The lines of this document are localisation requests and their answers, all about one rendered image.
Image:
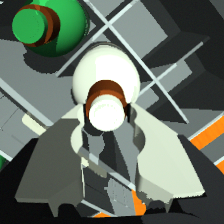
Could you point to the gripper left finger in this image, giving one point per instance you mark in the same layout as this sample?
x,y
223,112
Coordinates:
x,y
45,173

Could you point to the green bottle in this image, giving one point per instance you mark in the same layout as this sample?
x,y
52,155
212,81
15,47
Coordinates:
x,y
62,23
2,161

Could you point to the white bottle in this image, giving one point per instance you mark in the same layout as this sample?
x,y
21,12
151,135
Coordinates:
x,y
104,79

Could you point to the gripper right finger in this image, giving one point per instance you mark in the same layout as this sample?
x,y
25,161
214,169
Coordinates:
x,y
172,169

